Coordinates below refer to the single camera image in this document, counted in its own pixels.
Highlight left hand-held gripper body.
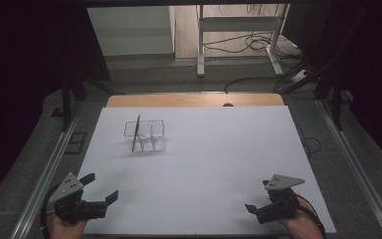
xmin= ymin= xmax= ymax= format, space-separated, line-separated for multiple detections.
xmin=48 ymin=171 xmax=109 ymax=225

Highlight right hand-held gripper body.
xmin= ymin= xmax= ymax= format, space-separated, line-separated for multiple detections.
xmin=256 ymin=173 xmax=306 ymax=225

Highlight blue pencil with orange end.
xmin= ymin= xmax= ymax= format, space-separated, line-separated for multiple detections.
xmin=131 ymin=114 xmax=142 ymax=153

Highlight clear plastic compartment organizer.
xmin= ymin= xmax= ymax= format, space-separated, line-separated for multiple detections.
xmin=122 ymin=119 xmax=168 ymax=154

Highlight person's left hand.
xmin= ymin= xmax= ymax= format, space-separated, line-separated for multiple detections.
xmin=49 ymin=213 xmax=88 ymax=239

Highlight person's right hand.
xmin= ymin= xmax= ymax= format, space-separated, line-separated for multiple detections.
xmin=278 ymin=198 xmax=326 ymax=239

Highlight dark rectangular floor plate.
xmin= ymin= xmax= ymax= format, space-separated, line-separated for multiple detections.
xmin=64 ymin=131 xmax=89 ymax=155

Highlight white table cover sheet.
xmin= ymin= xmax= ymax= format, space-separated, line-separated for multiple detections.
xmin=76 ymin=106 xmax=338 ymax=236

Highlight black metal stand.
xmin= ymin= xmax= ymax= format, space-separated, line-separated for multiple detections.
xmin=59 ymin=74 xmax=117 ymax=132
xmin=312 ymin=63 xmax=354 ymax=131

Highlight white power strip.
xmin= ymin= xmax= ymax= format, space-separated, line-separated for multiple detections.
xmin=290 ymin=69 xmax=308 ymax=84

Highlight white cabinet panel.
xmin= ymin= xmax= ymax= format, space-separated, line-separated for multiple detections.
xmin=86 ymin=6 xmax=177 ymax=58

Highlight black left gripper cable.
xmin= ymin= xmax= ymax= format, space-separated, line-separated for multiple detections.
xmin=39 ymin=183 xmax=63 ymax=239

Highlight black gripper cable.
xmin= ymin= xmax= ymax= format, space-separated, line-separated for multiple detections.
xmin=39 ymin=183 xmax=63 ymax=239
xmin=294 ymin=193 xmax=326 ymax=239

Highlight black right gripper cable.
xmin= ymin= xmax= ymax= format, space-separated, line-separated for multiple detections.
xmin=294 ymin=193 xmax=326 ymax=239

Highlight aluminium rail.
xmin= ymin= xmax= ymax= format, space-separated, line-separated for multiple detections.
xmin=9 ymin=106 xmax=83 ymax=239
xmin=315 ymin=99 xmax=382 ymax=239

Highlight thin black looped cable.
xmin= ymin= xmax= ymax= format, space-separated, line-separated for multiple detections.
xmin=298 ymin=135 xmax=323 ymax=159

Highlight black floor cable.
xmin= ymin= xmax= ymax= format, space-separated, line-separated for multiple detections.
xmin=224 ymin=76 xmax=280 ymax=95

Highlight tangled black floor cables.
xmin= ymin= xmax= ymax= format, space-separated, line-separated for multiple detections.
xmin=202 ymin=30 xmax=282 ymax=55

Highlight white metal desk frame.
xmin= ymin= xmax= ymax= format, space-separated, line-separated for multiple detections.
xmin=195 ymin=3 xmax=291 ymax=79

